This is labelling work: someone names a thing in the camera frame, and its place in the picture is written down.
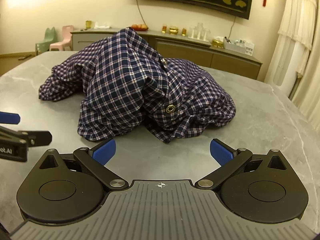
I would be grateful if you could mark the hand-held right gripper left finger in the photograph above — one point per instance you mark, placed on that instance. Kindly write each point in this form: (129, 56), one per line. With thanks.
(106, 152)

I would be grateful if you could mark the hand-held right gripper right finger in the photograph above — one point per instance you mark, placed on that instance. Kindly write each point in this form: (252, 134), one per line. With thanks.
(220, 152)

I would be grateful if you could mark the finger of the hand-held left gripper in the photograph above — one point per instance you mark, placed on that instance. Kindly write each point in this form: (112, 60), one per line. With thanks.
(10, 118)
(40, 138)

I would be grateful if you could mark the navy plaid shirt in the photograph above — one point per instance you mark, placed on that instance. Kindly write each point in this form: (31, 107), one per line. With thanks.
(120, 85)

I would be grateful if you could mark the dark remote control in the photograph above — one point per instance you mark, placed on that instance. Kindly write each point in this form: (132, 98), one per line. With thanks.
(25, 57)

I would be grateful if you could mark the green plastic chair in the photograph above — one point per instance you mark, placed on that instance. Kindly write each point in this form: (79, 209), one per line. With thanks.
(47, 40)

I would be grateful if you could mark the grey sideboard cabinet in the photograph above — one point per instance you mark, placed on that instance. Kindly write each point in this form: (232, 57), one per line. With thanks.
(225, 57)

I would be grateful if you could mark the pink plastic chair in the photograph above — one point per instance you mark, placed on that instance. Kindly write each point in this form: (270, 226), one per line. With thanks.
(66, 37)

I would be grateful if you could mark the white storage basket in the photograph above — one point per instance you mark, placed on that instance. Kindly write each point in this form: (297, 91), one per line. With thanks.
(238, 47)

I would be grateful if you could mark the gold ornament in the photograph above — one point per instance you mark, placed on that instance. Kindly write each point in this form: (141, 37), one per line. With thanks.
(217, 42)

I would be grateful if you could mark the yellow glass cup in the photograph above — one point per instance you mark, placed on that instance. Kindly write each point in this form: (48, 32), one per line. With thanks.
(88, 25)

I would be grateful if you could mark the cluster of clear glasses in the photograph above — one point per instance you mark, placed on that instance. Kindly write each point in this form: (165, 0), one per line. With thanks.
(199, 32)

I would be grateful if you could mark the small gold cup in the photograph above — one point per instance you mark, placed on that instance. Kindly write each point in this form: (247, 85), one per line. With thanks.
(184, 31)
(164, 29)

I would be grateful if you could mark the white tissue pack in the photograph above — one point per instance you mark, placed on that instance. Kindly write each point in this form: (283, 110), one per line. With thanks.
(102, 25)

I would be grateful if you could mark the plate of oranges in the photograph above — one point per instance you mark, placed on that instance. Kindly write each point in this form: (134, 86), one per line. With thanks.
(140, 27)

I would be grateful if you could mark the gold bowl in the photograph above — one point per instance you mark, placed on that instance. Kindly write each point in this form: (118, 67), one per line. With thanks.
(173, 30)

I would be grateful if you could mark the white lace curtain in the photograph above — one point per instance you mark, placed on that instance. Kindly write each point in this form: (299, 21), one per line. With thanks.
(295, 30)

